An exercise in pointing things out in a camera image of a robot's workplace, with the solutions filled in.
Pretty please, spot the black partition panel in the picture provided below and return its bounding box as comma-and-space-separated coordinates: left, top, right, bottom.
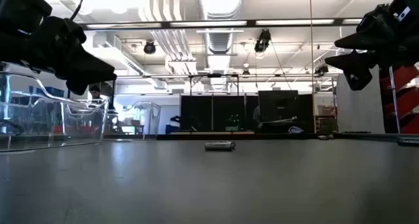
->
179, 90, 315, 134

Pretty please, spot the black overhead frame beam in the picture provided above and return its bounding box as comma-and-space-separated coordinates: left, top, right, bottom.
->
81, 18, 363, 31

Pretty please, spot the red bin shelf rack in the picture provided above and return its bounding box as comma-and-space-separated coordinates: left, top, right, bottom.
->
379, 63, 419, 135

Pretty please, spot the white fabric partition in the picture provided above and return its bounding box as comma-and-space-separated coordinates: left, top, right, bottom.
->
337, 71, 386, 134

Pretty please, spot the blue and white bag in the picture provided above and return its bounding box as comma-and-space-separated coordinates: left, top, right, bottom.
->
165, 115, 181, 135

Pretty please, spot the dark printed cylinder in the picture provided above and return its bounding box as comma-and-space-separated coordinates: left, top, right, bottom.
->
397, 137, 419, 147

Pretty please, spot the person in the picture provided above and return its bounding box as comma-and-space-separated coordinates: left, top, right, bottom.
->
88, 84, 103, 104

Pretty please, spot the silver ventilation duct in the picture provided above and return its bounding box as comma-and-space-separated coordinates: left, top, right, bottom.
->
198, 0, 245, 91

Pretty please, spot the black metal frame stand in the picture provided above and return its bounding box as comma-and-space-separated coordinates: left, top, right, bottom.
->
188, 73, 240, 97

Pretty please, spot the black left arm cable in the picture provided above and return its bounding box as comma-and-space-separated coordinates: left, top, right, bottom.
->
69, 0, 84, 21

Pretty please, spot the white blue-capped battery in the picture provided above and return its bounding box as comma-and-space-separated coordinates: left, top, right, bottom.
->
205, 141, 236, 152

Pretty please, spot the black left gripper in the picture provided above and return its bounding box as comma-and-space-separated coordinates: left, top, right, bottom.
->
0, 16, 118, 96

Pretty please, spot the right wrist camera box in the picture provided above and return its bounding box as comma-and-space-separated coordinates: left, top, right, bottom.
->
356, 3, 390, 33

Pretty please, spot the black twin ceiling spotlight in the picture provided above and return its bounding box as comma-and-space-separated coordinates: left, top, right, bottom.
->
254, 28, 272, 54

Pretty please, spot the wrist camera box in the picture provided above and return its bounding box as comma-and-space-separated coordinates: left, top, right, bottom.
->
356, 3, 390, 33
55, 16, 88, 45

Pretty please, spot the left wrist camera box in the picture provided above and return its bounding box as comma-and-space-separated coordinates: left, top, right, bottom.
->
55, 16, 88, 45

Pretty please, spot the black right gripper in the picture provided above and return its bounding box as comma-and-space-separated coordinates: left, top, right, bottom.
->
325, 7, 419, 91

